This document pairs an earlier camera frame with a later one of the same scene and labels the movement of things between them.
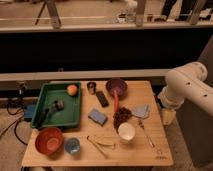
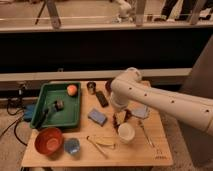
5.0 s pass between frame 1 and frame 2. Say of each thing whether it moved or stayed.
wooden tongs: stayed
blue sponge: stayed
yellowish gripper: moved
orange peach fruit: stayed
